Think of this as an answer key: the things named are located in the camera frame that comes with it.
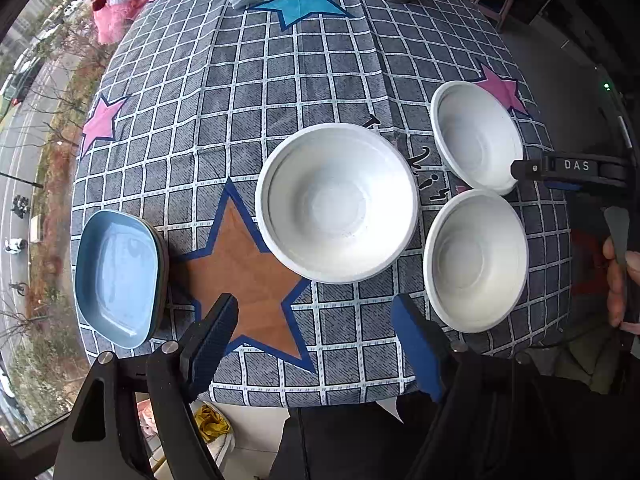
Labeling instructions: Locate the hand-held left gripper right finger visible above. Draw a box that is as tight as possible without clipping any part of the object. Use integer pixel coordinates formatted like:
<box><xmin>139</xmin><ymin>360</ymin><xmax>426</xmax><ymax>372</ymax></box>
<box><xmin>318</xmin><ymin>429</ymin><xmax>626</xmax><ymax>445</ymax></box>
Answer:
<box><xmin>391</xmin><ymin>294</ymin><xmax>566</xmax><ymax>480</ymax></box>

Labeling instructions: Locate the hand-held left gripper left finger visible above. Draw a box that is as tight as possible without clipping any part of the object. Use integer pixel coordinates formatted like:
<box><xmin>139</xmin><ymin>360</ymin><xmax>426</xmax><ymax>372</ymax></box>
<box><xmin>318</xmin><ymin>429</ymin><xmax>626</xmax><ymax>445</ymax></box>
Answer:
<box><xmin>52</xmin><ymin>292</ymin><xmax>240</xmax><ymax>480</ymax></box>

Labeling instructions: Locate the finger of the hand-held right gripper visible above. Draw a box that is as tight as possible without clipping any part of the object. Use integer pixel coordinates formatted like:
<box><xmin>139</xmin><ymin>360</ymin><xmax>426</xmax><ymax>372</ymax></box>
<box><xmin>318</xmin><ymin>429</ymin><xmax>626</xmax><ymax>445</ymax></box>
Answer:
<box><xmin>510</xmin><ymin>154</ymin><xmax>629</xmax><ymax>196</ymax></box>

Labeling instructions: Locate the small white bowl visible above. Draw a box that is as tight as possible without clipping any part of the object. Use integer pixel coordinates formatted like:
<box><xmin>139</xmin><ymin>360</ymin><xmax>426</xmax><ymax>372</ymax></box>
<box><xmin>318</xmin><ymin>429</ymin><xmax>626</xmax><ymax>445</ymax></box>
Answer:
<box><xmin>430</xmin><ymin>80</ymin><xmax>525</xmax><ymax>197</ymax></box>
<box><xmin>422</xmin><ymin>190</ymin><xmax>529</xmax><ymax>334</ymax></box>

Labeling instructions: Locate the blue square plate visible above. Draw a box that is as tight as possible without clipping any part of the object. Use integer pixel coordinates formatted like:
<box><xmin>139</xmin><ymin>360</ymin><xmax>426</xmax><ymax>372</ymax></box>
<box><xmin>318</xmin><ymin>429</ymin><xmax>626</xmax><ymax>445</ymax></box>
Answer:
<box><xmin>74</xmin><ymin>210</ymin><xmax>162</xmax><ymax>350</ymax></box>

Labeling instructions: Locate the large white bowl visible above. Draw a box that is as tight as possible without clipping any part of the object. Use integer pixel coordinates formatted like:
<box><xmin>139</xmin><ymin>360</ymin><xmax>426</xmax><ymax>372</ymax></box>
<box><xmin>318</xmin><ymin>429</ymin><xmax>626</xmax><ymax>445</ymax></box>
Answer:
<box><xmin>255</xmin><ymin>122</ymin><xmax>420</xmax><ymax>284</ymax></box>

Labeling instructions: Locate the person's right hand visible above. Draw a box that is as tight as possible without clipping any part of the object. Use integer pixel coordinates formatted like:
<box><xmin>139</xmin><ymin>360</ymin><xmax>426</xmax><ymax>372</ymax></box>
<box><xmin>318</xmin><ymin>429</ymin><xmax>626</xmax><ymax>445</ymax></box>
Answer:
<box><xmin>602</xmin><ymin>236</ymin><xmax>640</xmax><ymax>329</ymax></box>

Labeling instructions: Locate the yellow crumpled cloth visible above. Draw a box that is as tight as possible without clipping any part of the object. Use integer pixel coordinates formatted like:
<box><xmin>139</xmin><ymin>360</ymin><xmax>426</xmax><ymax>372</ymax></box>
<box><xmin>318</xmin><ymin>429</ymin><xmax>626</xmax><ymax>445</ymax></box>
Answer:
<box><xmin>194</xmin><ymin>404</ymin><xmax>232</xmax><ymax>444</ymax></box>

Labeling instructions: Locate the person's dark clothing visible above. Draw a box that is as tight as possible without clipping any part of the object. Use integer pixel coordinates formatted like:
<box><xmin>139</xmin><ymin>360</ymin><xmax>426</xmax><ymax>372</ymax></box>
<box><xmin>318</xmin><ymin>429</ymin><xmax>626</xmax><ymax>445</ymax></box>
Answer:
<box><xmin>270</xmin><ymin>350</ymin><xmax>640</xmax><ymax>480</ymax></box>

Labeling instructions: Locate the pink fluffy cloth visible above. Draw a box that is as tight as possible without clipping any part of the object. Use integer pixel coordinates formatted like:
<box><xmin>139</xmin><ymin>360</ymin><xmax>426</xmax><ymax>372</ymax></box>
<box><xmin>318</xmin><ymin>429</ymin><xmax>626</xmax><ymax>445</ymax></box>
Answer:
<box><xmin>92</xmin><ymin>0</ymin><xmax>203</xmax><ymax>44</ymax></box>

